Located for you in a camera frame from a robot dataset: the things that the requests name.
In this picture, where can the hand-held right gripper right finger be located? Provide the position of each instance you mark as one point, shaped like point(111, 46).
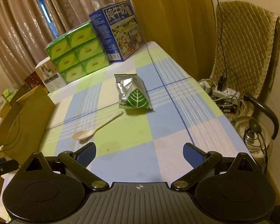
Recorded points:
point(192, 155)

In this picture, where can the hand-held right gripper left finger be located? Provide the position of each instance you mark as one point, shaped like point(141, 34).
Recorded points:
point(87, 155)

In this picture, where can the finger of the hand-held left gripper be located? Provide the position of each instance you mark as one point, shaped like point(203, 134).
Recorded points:
point(4, 169)

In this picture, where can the wooden spoon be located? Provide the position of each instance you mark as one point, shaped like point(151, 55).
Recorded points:
point(84, 135)

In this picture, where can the cardboard box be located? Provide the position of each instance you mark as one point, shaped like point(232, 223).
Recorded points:
point(25, 121)

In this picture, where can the silver pouch with green leaf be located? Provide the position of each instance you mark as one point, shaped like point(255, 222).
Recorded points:
point(130, 88)

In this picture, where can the desktop with checkered cloth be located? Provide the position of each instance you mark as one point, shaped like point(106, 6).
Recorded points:
point(168, 112)

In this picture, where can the small white power strip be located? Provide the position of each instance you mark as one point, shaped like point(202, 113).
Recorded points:
point(205, 86)

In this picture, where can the black charger adaptor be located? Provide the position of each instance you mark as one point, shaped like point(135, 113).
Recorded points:
point(222, 83)

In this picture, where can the white product box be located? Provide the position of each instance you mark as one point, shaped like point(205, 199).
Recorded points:
point(51, 79)

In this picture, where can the red gift box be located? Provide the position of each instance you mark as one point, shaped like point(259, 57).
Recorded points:
point(33, 81)

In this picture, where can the stack of green tissue packs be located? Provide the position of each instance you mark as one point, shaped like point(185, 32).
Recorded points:
point(77, 51)

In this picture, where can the blue milk carton case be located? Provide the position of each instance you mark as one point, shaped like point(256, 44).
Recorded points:
point(121, 32)

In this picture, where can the chair with quilted cover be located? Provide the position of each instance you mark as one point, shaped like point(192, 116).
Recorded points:
point(247, 39)

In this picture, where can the brown wooden door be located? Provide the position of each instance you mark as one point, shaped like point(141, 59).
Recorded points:
point(172, 16)

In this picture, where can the beige shiny curtain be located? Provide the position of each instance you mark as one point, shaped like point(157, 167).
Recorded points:
point(84, 2)
point(11, 28)

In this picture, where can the window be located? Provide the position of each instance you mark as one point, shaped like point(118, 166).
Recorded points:
point(40, 2)

